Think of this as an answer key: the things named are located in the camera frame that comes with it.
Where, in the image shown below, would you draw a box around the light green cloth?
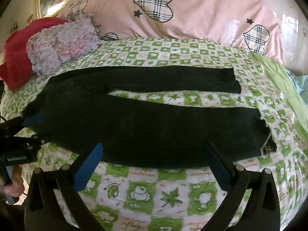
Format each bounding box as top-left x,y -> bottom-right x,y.
249,52 -> 308,135

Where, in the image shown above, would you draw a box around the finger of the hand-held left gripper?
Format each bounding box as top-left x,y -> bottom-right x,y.
0,114 -> 47,138
22,135 -> 51,150

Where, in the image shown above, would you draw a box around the green checkered bedsheet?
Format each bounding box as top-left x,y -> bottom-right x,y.
0,37 -> 308,231

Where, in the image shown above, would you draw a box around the black pants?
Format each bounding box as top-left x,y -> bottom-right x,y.
21,65 -> 277,169

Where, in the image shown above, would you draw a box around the pink duvet with plaid hearts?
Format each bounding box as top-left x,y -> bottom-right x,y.
58,0 -> 285,63

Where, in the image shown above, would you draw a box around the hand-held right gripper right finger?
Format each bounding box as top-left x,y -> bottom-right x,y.
200,141 -> 282,231

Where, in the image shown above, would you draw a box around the floral pillow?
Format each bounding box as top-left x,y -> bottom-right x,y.
25,13 -> 106,76

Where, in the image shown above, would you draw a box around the person's left hand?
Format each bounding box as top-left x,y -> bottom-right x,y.
4,167 -> 26,197

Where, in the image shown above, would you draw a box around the light blue cloth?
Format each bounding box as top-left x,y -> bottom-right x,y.
287,70 -> 308,95

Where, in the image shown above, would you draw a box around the red pillow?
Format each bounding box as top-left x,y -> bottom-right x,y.
0,17 -> 69,92

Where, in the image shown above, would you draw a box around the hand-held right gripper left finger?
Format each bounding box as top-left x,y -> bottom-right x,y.
24,142 -> 106,231

